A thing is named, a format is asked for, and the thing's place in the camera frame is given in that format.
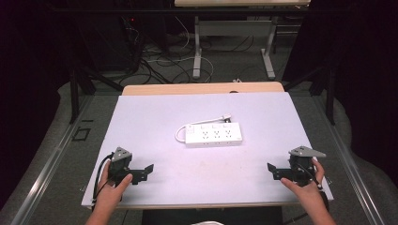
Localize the wooden table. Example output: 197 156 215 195
121 81 285 97

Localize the black metal stand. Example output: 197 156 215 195
69 67 124 125
283 65 338 127

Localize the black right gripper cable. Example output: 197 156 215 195
283 162 331 225

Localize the dark curtain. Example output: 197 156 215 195
281 0 398 180
0 0 73 211

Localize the white desk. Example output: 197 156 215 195
174 0 312 81

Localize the white power strip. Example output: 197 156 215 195
184 121 244 149

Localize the white table board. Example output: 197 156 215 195
81 91 334 209

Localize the aluminium floor rail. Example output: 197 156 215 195
312 95 387 225
10 93 96 225

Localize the white power strip cable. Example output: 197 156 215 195
175 115 225 143

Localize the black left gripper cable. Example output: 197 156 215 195
91 152 115 211

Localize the person's right hand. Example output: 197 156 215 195
280 157 327 204

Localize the black horizontal bar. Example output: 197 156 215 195
52 7 312 15

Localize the white floor cable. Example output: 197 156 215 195
145 16 216 84

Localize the person's left hand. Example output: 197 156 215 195
96 160 134 204

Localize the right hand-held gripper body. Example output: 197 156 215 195
287 145 327 187

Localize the bundle of black floor cables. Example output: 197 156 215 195
117 33 255 86

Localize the dark equipment rack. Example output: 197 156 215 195
77 12 145 73

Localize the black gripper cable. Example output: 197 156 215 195
91 152 115 211
283 162 331 225

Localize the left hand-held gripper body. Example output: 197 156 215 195
107 146 135 186

